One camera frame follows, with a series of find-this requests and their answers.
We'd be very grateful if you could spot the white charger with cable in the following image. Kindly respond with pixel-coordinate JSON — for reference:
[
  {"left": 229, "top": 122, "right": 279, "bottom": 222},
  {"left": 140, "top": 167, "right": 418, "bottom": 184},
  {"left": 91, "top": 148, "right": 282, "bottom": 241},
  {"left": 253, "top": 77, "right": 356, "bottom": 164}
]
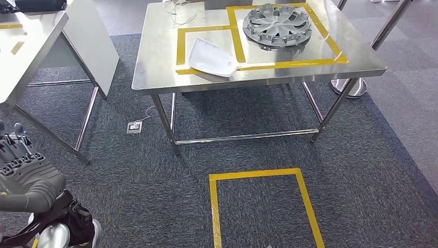
[{"left": 163, "top": 0, "right": 198, "bottom": 27}]

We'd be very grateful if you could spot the white plastic car part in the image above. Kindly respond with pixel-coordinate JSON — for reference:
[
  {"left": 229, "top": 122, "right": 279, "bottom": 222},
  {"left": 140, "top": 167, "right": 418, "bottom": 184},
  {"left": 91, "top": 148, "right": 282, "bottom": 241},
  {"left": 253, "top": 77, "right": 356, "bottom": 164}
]
[{"left": 187, "top": 37, "right": 241, "bottom": 79}]

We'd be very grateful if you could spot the black equipment bag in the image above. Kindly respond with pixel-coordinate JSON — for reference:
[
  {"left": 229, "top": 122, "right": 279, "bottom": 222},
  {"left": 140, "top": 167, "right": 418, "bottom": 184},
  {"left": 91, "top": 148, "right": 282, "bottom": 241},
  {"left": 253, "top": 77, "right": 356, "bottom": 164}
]
[{"left": 0, "top": 0, "right": 68, "bottom": 14}]

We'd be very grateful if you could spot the white floor cable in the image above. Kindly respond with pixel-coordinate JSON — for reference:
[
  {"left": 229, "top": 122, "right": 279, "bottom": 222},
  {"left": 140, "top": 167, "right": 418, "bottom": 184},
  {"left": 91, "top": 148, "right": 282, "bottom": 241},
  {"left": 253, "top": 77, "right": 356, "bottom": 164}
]
[{"left": 136, "top": 104, "right": 157, "bottom": 125}]

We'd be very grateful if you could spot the steel table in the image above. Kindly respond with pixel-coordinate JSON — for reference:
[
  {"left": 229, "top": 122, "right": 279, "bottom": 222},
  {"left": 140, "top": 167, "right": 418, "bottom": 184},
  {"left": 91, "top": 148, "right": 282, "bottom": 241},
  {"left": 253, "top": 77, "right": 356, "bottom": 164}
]
[{"left": 0, "top": 10, "right": 101, "bottom": 166}]

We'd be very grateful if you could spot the steel workbench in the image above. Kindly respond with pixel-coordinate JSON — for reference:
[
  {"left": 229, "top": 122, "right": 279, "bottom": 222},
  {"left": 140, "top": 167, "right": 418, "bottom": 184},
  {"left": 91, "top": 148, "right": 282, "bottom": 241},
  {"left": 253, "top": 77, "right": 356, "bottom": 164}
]
[{"left": 131, "top": 0, "right": 388, "bottom": 157}]

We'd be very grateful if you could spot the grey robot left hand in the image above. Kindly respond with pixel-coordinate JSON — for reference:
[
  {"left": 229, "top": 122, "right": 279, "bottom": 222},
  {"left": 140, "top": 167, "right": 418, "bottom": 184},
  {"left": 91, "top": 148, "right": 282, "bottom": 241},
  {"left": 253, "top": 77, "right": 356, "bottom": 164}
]
[{"left": 0, "top": 121, "right": 68, "bottom": 213}]

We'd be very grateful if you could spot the metal floor socket plate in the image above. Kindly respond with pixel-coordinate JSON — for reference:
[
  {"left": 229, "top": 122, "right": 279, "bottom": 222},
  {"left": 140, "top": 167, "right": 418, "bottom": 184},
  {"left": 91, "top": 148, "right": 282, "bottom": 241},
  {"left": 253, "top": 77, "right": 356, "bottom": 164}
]
[{"left": 126, "top": 121, "right": 143, "bottom": 135}]

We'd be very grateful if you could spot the yellow tape on workbench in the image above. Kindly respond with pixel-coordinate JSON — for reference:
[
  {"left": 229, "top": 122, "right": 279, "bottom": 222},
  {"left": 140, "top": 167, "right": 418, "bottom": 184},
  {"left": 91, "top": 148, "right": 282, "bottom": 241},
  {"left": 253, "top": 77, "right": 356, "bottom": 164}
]
[{"left": 175, "top": 2, "right": 349, "bottom": 75}]

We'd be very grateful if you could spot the grey wheel hubcap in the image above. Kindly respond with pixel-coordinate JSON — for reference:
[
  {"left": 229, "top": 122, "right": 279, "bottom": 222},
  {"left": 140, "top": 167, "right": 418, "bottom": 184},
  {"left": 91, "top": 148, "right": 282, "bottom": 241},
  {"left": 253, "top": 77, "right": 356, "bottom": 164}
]
[{"left": 242, "top": 3, "right": 313, "bottom": 48}]

